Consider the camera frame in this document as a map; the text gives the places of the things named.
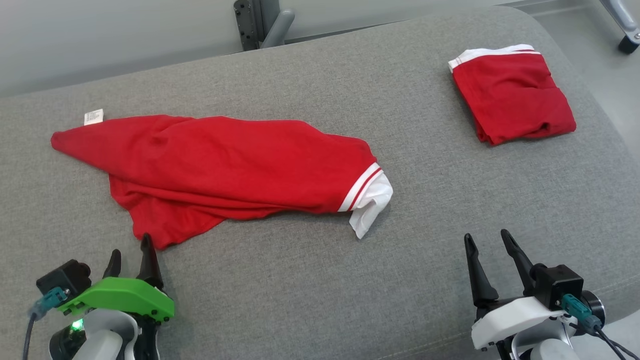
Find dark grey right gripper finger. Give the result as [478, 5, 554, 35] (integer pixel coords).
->
[500, 229, 539, 296]
[464, 233, 500, 307]

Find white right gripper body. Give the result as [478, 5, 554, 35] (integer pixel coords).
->
[471, 296, 571, 351]

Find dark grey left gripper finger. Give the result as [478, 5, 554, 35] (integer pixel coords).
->
[136, 233, 165, 291]
[102, 249, 122, 279]

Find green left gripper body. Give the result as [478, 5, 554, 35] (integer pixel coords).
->
[57, 276, 176, 322]

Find red and white jersey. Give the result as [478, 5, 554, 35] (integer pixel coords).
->
[50, 108, 394, 251]

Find red shorts with white waistband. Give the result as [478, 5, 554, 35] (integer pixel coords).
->
[448, 44, 577, 146]

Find grey leg with black caster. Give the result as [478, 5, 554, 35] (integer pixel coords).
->
[598, 0, 640, 55]

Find left camera cable teal plug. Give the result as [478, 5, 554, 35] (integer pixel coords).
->
[22, 287, 68, 360]

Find grey metal post bracket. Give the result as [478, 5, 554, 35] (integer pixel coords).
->
[233, 0, 296, 52]

